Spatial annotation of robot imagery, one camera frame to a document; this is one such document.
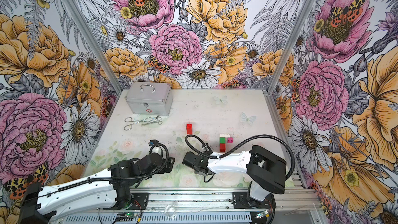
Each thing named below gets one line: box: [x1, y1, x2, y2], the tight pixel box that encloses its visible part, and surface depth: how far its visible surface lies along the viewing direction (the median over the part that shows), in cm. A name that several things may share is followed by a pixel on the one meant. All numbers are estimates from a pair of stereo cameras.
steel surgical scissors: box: [124, 115, 163, 125], surface depth 107 cm
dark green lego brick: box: [219, 136, 226, 144], surface depth 96 cm
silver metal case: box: [124, 81, 174, 117], surface depth 101 cm
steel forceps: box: [123, 117, 163, 131], surface depth 107 cm
